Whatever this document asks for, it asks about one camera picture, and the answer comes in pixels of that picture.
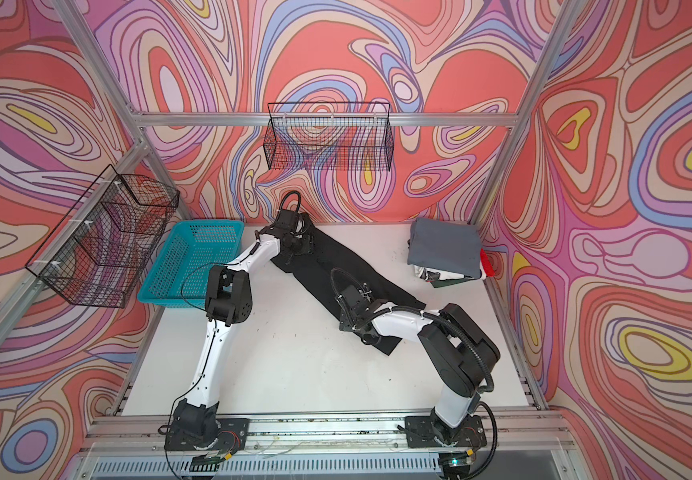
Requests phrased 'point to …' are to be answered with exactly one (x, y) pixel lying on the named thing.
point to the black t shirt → (314, 271)
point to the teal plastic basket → (181, 273)
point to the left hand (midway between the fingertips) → (312, 245)
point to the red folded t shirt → (486, 263)
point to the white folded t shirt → (434, 274)
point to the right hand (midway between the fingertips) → (358, 328)
